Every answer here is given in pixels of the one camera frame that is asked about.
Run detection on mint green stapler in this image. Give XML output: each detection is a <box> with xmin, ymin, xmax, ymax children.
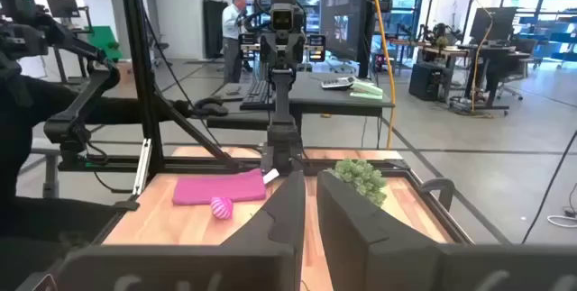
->
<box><xmin>349</xmin><ymin>79</ymin><xmax>385</xmax><ymax>102</ymax></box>

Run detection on black computer keyboard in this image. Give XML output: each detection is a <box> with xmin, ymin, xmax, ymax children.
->
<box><xmin>239</xmin><ymin>79</ymin><xmax>272</xmax><ymax>113</ymax></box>

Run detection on green board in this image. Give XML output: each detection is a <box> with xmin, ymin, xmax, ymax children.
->
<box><xmin>87</xmin><ymin>24</ymin><xmax>124</xmax><ymax>63</ymax></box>

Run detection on black clamp handle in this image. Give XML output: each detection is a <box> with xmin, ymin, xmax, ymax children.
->
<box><xmin>418</xmin><ymin>177</ymin><xmax>457</xmax><ymax>212</ymax></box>

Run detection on black computer mouse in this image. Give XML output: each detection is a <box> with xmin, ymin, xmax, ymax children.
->
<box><xmin>193</xmin><ymin>96</ymin><xmax>230</xmax><ymax>118</ymax></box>

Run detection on black aluminium table frame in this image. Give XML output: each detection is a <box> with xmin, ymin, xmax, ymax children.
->
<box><xmin>58</xmin><ymin>0</ymin><xmax>474</xmax><ymax>248</ymax></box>

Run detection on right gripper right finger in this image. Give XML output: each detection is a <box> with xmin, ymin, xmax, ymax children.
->
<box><xmin>316</xmin><ymin>169</ymin><xmax>442</xmax><ymax>291</ymax></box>

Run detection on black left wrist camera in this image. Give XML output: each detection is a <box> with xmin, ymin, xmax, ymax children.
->
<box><xmin>269</xmin><ymin>0</ymin><xmax>296</xmax><ymax>32</ymax></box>

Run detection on dark background monitor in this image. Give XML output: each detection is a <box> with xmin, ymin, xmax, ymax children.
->
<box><xmin>468</xmin><ymin>6</ymin><xmax>518</xmax><ymax>45</ymax></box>

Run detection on pink white striped ball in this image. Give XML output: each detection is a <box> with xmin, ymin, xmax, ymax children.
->
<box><xmin>210</xmin><ymin>196</ymin><xmax>234</xmax><ymax>221</ymax></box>

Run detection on green artificial plant ball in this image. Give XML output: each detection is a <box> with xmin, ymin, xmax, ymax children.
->
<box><xmin>326</xmin><ymin>159</ymin><xmax>389</xmax><ymax>208</ymax></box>

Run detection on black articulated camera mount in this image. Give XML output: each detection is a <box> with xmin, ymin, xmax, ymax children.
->
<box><xmin>0</xmin><ymin>0</ymin><xmax>122</xmax><ymax>171</ymax></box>

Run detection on thin black floor cable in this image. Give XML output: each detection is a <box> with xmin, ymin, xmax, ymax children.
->
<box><xmin>521</xmin><ymin>128</ymin><xmax>577</xmax><ymax>245</ymax></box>

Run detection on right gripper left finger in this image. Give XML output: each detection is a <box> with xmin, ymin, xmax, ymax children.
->
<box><xmin>220</xmin><ymin>168</ymin><xmax>307</xmax><ymax>291</ymax></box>

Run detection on yellow background cable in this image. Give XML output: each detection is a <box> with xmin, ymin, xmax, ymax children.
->
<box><xmin>470</xmin><ymin>0</ymin><xmax>496</xmax><ymax>114</ymax></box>

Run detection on black office desk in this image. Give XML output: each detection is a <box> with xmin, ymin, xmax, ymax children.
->
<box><xmin>206</xmin><ymin>71</ymin><xmax>396</xmax><ymax>131</ymax></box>

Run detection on grey desk calculator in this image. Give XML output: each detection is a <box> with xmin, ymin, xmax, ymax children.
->
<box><xmin>320</xmin><ymin>76</ymin><xmax>358</xmax><ymax>91</ymax></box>

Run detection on magenta cloth pouch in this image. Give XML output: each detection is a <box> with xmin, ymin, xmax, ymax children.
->
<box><xmin>171</xmin><ymin>168</ymin><xmax>269</xmax><ymax>206</ymax></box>

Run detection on small background monitor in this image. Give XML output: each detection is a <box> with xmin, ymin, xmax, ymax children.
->
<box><xmin>45</xmin><ymin>0</ymin><xmax>82</xmax><ymax>20</ymax></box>

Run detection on large black monitor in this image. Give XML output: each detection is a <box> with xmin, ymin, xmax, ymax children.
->
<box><xmin>318</xmin><ymin>0</ymin><xmax>376</xmax><ymax>79</ymax></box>

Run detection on black computer tower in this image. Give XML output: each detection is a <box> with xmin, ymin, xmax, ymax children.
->
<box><xmin>408</xmin><ymin>62</ymin><xmax>448</xmax><ymax>103</ymax></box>

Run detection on white pouch tag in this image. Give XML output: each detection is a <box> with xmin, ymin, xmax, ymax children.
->
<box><xmin>262</xmin><ymin>168</ymin><xmax>281</xmax><ymax>186</ymax></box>

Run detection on short white cable loop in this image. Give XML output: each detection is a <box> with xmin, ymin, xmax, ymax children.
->
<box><xmin>546</xmin><ymin>208</ymin><xmax>577</xmax><ymax>230</ymax></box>

